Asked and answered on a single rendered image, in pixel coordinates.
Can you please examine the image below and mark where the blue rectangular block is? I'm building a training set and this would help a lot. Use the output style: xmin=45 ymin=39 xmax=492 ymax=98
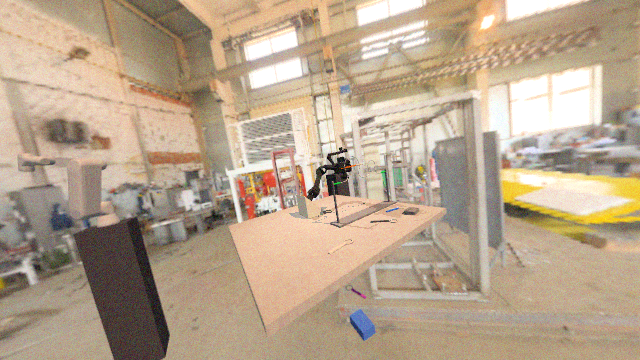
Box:
xmin=350 ymin=309 xmax=376 ymax=342

